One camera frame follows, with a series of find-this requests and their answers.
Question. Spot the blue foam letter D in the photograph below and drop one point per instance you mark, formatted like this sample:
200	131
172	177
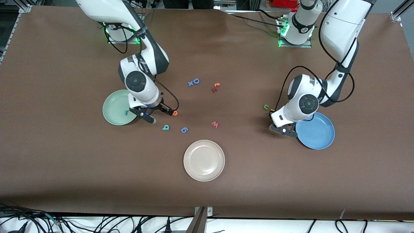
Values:
194	81

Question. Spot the brown table cover mat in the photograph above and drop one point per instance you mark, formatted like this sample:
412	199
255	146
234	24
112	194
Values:
258	181

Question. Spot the blue foam letter g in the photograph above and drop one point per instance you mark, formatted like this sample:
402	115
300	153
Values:
185	131

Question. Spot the red box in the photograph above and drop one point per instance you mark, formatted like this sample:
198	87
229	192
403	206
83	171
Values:
284	3

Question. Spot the beige plate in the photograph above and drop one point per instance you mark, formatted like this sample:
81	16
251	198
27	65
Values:
203	160

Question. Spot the metal table edge bracket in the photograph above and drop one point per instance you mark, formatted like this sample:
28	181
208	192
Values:
209	212

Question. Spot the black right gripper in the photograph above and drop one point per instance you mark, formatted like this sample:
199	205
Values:
162	108

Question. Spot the aluminium frame corner bracket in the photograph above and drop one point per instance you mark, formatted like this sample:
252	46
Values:
395	16
26	8

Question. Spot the blue plate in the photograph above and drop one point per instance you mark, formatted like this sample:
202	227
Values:
318	134

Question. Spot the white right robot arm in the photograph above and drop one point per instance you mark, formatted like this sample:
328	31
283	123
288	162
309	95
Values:
142	87

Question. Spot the aluminium frame rail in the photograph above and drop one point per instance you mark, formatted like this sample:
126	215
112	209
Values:
11	32

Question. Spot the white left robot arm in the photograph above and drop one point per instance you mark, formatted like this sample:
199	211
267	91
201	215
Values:
296	110

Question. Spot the pale green plate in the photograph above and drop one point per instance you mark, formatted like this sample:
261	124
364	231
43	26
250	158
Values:
113	108

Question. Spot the small white paper flap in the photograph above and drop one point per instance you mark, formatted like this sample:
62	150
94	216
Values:
343	213

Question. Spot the black power plug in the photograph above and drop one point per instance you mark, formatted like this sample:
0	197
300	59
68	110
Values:
168	226

